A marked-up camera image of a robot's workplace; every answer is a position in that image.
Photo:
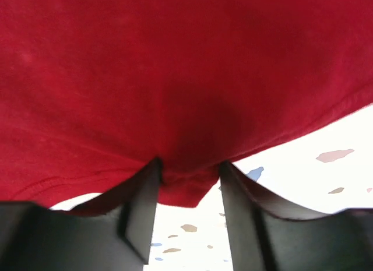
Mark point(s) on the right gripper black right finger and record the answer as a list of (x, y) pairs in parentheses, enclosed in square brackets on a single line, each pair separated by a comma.
[(268, 232)]

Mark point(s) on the dark red t-shirt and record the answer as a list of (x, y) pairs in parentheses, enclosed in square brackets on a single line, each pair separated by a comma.
[(92, 90)]

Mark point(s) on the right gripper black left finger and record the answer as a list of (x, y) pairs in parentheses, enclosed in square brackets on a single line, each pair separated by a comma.
[(112, 231)]

